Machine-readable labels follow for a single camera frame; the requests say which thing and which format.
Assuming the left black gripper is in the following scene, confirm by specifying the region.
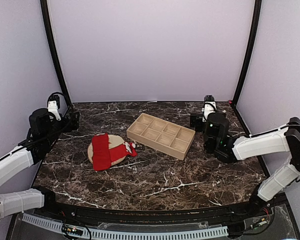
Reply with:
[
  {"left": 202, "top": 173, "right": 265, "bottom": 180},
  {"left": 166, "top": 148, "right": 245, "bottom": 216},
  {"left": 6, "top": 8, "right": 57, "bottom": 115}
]
[{"left": 43, "top": 111, "right": 80, "bottom": 147}]

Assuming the red santa sock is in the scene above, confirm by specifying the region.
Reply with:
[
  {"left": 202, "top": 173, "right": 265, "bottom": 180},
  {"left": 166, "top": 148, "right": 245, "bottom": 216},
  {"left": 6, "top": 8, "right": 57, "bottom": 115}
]
[
  {"left": 91, "top": 133, "right": 111, "bottom": 172},
  {"left": 109, "top": 142, "right": 138, "bottom": 166}
]

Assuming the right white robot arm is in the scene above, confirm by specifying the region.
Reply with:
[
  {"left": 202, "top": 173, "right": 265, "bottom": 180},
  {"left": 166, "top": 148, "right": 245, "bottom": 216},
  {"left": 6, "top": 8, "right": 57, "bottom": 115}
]
[{"left": 190, "top": 111, "right": 300, "bottom": 217}]

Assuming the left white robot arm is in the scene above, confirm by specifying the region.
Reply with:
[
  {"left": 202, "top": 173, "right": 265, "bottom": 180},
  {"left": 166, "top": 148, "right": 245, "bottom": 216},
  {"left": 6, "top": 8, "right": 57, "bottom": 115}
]
[{"left": 0, "top": 108, "right": 80, "bottom": 220}]

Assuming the wooden compartment tray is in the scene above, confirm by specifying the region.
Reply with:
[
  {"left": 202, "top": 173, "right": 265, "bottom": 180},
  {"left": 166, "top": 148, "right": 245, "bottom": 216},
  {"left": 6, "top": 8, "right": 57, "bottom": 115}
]
[{"left": 126, "top": 113, "right": 196, "bottom": 160}]

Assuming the round painted wooden plate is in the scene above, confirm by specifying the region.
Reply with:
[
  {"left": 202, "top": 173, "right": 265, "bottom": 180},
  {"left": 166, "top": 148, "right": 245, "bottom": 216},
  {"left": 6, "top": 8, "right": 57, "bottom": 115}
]
[{"left": 87, "top": 133, "right": 129, "bottom": 171}]

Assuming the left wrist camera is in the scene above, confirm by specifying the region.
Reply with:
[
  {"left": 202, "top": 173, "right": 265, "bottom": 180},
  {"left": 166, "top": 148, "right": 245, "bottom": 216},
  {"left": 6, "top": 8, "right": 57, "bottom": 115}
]
[{"left": 47, "top": 92, "right": 64, "bottom": 121}]

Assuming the black front table rail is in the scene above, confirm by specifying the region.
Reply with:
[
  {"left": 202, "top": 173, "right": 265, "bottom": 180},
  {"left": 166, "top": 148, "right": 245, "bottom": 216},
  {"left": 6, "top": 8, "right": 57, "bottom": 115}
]
[{"left": 42, "top": 202, "right": 249, "bottom": 226}]

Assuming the white slotted cable duct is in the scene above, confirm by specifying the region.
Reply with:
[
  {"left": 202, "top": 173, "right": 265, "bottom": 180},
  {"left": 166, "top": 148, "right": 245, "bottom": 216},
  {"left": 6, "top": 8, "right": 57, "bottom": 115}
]
[{"left": 22, "top": 213, "right": 229, "bottom": 240}]

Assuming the left black frame post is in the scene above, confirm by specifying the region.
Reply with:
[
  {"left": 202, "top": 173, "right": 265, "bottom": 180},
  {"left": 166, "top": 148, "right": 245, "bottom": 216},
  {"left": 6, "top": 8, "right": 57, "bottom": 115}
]
[{"left": 40, "top": 0, "right": 72, "bottom": 108}]

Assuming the black frame post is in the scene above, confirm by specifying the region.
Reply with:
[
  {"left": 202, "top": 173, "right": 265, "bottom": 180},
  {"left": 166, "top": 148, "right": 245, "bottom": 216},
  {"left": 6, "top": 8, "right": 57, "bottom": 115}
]
[
  {"left": 231, "top": 0, "right": 262, "bottom": 108},
  {"left": 40, "top": 0, "right": 72, "bottom": 108}
]

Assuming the right black frame post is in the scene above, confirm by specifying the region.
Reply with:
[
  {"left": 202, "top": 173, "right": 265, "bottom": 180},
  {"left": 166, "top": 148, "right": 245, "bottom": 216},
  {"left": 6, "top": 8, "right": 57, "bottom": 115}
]
[{"left": 231, "top": 0, "right": 262, "bottom": 108}]

